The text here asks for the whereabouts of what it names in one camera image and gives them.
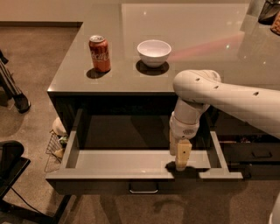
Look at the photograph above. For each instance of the dark object on counter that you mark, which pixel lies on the dark object on counter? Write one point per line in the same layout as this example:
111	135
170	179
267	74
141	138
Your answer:
269	12

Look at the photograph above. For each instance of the white ceramic bowl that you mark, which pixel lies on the white ceramic bowl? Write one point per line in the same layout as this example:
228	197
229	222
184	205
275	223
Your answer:
154	53

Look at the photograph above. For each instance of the brown textured object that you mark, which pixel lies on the brown textured object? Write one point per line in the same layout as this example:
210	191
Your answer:
275	27

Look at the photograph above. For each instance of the wire basket with items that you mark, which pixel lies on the wire basket with items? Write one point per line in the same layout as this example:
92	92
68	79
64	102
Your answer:
56	146

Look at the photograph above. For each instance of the red soda can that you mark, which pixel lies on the red soda can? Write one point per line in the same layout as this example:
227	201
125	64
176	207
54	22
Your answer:
99	49

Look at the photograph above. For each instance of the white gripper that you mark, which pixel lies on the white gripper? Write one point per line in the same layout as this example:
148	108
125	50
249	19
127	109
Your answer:
183	129

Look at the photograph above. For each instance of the black striped stand leg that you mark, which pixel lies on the black striped stand leg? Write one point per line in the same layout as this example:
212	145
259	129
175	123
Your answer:
21	102

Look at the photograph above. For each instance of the black office chair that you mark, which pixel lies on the black office chair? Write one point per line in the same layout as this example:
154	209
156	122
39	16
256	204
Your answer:
24	195

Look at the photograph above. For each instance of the grey drawer cabinet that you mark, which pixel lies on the grey drawer cabinet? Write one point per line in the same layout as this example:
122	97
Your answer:
220	35

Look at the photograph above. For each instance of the grey drawer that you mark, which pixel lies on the grey drawer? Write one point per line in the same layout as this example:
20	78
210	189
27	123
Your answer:
257	171
233	130
130	154
251	152

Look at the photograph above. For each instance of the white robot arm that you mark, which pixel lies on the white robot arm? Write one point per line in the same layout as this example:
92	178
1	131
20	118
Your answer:
197	90

